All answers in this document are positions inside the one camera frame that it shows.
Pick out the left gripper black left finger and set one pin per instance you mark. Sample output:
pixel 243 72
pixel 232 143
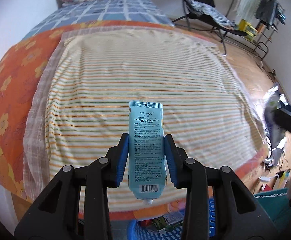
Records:
pixel 74 204

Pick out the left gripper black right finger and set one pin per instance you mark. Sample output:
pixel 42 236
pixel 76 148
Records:
pixel 218 204

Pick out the green white carton box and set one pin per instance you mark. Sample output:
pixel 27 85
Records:
pixel 168 222

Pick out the red tissue box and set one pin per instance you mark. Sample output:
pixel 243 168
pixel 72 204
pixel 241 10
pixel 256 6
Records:
pixel 145 223

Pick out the light blue cream tube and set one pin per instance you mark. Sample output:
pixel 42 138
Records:
pixel 147 172

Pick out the orange floral bedsheet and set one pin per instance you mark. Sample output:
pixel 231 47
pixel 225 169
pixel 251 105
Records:
pixel 20 70

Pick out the yellow box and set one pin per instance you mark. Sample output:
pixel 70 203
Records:
pixel 248 29

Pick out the clothes drying rack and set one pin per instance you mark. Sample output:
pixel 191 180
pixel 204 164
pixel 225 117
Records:
pixel 264 15

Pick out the striped yellow towel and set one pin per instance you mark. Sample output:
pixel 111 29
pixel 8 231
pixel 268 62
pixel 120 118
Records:
pixel 80 107

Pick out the patterned chair cushion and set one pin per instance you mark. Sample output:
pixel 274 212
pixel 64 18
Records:
pixel 202 9

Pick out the black folding chair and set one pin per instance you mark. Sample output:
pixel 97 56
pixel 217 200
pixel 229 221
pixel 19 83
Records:
pixel 221 31

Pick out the blue checkered mattress cover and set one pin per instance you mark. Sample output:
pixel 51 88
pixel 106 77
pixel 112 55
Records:
pixel 102 10

